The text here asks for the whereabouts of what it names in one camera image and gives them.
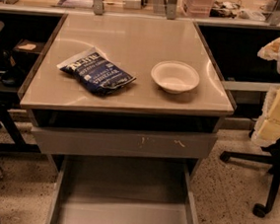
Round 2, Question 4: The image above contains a black folding stand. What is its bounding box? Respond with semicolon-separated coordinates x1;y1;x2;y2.
0;89;40;154

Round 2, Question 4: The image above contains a white paper bowl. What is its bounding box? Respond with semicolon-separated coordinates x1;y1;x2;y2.
151;60;200;94

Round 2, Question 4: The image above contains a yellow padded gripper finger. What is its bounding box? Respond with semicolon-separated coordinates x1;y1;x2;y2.
251;86;280;147
257;38;280;61

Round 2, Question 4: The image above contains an open middle drawer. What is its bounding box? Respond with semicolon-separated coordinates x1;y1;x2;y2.
45;156;199;224

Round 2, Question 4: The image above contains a closed top drawer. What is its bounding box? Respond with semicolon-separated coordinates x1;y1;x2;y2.
32;126;217;159

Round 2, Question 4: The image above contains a pink plastic basket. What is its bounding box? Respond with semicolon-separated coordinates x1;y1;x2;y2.
181;0;214;18

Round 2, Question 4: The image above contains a grey drawer cabinet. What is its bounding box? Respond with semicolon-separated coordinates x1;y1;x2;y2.
5;4;245;224

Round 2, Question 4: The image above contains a blue chip bag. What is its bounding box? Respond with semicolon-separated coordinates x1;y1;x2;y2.
57;48;135;96

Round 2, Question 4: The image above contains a black office chair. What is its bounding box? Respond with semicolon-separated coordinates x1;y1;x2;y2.
220;138;280;218

